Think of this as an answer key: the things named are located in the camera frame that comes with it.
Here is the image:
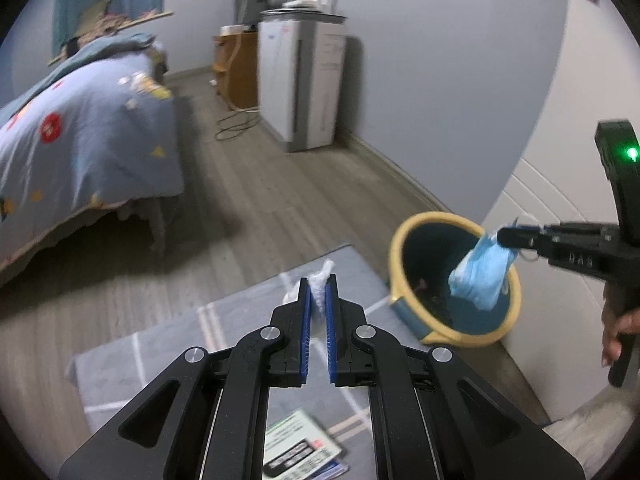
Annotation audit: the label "green white medicine box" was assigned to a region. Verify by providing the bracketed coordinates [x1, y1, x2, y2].
[262, 410, 342, 479]

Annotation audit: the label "white air purifier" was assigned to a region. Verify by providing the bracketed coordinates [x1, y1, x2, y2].
[257, 8, 346, 153]

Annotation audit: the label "wooden nightstand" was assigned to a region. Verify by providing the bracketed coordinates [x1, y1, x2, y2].
[213, 32, 258, 110]

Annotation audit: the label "black cable on floor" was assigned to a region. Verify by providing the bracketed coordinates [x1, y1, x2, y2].
[214, 109, 262, 142]

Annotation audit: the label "person right hand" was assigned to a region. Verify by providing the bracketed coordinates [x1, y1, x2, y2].
[601, 299, 640, 366]

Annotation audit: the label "grey plaid rug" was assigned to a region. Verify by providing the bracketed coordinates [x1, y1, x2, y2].
[64, 242, 551, 480]

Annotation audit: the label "bed with blue duvet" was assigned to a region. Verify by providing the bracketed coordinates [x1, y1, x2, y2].
[1, 32, 184, 268]

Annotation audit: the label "white foam wad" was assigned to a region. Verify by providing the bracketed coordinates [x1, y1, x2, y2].
[279, 259, 335, 335]

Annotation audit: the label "teal yellow trash bin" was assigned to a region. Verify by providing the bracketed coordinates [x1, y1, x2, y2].
[387, 210, 523, 348]

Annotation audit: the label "blue white medicine sachet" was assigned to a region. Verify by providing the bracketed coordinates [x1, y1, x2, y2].
[309, 460, 349, 480]

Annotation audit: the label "blue face mask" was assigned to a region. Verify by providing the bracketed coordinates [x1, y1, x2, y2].
[448, 233, 516, 311]

